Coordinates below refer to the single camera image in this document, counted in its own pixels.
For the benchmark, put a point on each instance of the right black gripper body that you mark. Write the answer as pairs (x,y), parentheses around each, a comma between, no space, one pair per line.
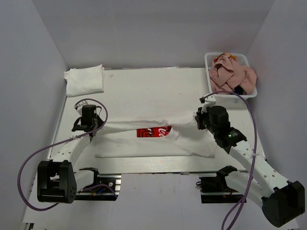
(204,121)

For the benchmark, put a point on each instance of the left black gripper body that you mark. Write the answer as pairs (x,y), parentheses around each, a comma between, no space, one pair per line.
(98,121)

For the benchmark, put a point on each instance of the blue t-shirt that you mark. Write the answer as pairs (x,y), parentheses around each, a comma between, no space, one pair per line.
(239,90)

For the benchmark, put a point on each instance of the white red-print t-shirt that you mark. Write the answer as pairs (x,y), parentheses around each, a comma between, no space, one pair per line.
(173,135)

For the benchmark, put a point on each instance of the pink t-shirt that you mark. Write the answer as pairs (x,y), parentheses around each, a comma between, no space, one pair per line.
(226,73)

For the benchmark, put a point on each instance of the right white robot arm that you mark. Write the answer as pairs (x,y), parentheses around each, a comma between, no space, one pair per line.
(279,199)

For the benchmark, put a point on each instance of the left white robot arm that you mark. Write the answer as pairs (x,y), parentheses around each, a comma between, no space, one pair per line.
(57,179)

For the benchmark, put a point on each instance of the white plastic basket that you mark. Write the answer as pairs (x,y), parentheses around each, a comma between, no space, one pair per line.
(208,58)

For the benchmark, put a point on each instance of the folded white t-shirt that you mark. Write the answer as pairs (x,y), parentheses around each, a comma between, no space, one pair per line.
(84,81)

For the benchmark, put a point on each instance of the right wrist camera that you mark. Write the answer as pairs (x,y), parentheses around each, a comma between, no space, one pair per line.
(207,102)

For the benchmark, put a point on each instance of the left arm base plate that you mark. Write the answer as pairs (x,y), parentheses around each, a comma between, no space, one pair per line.
(105,188)

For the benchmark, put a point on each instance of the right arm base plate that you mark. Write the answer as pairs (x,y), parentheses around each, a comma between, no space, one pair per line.
(212,193)

